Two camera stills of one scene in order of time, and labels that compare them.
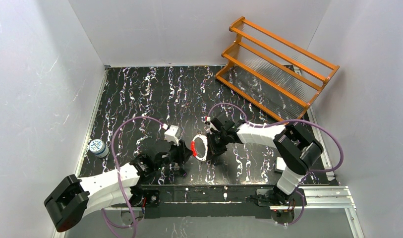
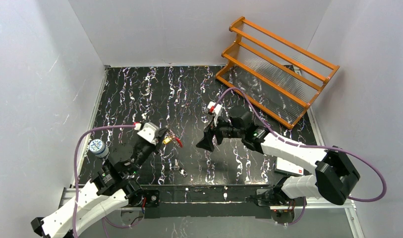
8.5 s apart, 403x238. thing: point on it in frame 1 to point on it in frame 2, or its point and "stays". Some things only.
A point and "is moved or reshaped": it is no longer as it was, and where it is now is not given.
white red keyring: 193,146 is moved or reshaped
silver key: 176,167 stays
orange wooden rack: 272,72 stays
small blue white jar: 98,148 stays
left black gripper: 181,154 to 159,141
